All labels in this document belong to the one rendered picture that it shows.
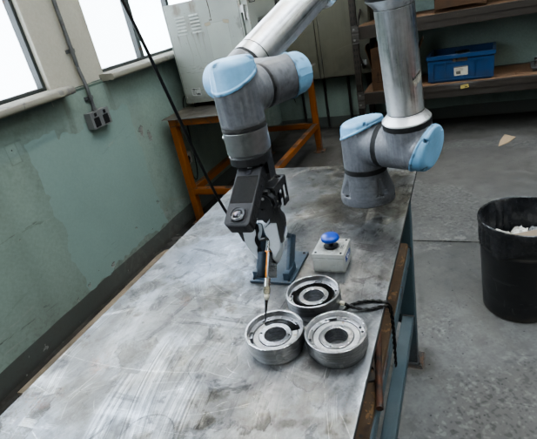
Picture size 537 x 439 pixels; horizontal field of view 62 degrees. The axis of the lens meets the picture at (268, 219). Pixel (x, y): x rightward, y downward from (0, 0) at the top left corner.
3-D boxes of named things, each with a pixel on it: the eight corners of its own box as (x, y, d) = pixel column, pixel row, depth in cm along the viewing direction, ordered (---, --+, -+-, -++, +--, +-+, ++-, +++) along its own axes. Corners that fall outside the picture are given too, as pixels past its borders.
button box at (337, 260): (345, 273, 97) (343, 253, 94) (314, 271, 99) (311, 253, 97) (353, 253, 103) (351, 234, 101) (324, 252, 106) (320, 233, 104)
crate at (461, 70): (495, 68, 389) (496, 41, 380) (494, 77, 359) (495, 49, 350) (432, 74, 412) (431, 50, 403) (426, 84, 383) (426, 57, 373)
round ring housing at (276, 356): (256, 376, 75) (251, 358, 73) (244, 337, 84) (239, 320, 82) (315, 356, 76) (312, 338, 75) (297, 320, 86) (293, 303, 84)
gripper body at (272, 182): (291, 203, 83) (280, 141, 78) (276, 226, 77) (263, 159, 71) (254, 203, 87) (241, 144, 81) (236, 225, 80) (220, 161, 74)
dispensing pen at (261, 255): (252, 325, 80) (258, 232, 82) (262, 322, 84) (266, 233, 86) (264, 326, 79) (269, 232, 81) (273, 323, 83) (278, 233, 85)
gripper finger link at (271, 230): (298, 248, 86) (286, 205, 82) (289, 266, 81) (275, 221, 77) (284, 249, 87) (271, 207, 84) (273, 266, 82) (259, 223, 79)
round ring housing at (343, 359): (375, 367, 72) (373, 347, 70) (311, 376, 73) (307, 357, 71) (362, 324, 81) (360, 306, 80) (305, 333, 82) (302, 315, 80)
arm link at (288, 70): (268, 50, 84) (224, 64, 77) (314, 46, 76) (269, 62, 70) (276, 93, 87) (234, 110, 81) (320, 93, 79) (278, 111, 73)
